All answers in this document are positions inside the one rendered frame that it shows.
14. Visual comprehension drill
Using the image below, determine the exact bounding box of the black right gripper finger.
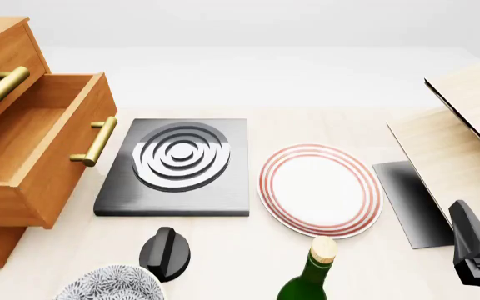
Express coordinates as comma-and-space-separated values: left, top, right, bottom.
447, 199, 480, 266

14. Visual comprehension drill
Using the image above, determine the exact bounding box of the round black stove knob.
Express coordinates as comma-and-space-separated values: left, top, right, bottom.
138, 227, 193, 283

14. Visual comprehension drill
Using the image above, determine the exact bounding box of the green glass bottle with cork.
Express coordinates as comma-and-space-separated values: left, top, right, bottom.
276, 235, 338, 300

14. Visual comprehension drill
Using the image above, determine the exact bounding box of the flat black stove plate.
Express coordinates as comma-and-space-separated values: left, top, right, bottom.
93, 117, 251, 218

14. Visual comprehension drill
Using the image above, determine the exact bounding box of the black glossy microwave oven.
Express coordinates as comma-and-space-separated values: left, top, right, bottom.
372, 52, 480, 250

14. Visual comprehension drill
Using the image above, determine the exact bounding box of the white plate with red rings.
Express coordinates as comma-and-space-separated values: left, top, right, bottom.
257, 142, 385, 240

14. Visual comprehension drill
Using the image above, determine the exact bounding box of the wooden drawer with brass handle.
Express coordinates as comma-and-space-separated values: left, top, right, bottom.
0, 72, 119, 230
0, 22, 53, 140

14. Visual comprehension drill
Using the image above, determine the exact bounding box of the patterned grey white bowl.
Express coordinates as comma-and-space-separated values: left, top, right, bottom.
53, 264, 167, 300

